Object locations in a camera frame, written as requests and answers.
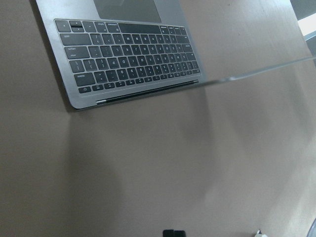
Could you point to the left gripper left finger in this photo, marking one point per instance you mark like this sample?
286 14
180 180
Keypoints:
168 233

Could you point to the grey laptop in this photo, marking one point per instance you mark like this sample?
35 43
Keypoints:
108 51

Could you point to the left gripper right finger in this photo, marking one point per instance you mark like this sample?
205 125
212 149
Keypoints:
179 233

